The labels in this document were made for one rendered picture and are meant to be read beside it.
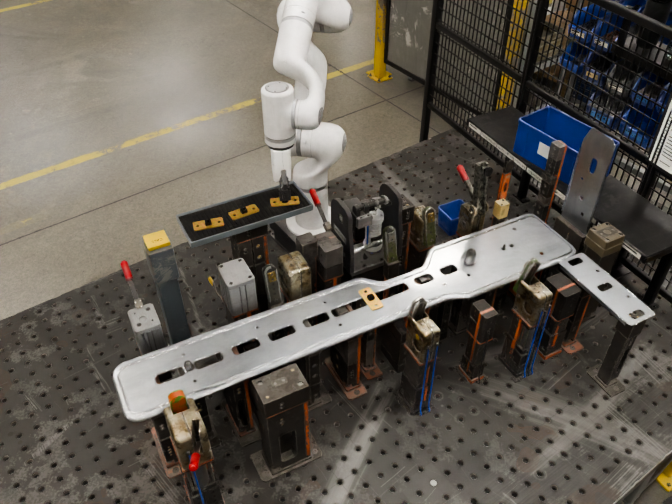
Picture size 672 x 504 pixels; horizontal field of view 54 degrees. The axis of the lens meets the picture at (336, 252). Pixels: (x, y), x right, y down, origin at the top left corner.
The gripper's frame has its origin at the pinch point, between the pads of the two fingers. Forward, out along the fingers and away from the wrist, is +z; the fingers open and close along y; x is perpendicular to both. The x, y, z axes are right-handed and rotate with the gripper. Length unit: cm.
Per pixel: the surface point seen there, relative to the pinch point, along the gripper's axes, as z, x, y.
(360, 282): 21.0, 19.2, 20.3
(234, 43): 121, -12, -375
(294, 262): 13.4, 0.8, 17.3
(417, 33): 73, 111, -263
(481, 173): 3, 60, -2
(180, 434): 15, -30, 67
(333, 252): 14.4, 12.4, 13.7
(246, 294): 15.1, -13.3, 26.2
